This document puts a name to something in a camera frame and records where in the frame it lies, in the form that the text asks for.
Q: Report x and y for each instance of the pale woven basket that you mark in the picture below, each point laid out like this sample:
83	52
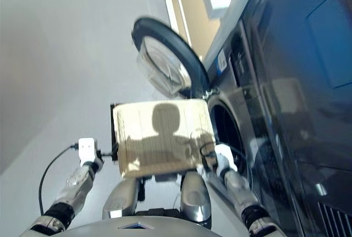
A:
137	127

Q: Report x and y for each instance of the grey washing machine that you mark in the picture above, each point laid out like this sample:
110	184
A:
228	91

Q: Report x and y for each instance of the round washing machine door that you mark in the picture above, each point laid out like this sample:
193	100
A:
189	55

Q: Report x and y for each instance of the silver robot leg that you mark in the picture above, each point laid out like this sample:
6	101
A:
121	198
196	198

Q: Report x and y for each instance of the black robot waist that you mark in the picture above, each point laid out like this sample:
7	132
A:
159	212

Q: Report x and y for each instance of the silver robot torso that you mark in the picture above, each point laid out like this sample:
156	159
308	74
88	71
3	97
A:
137	230

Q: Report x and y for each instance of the blue white sticker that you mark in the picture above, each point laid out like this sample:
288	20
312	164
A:
222	61

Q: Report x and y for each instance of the black vent grille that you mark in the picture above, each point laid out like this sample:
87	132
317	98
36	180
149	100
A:
336	220

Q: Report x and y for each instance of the dark grey dryer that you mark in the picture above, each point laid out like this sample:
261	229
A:
302	55

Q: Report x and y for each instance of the white counter cabinet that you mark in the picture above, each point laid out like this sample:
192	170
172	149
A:
192	6

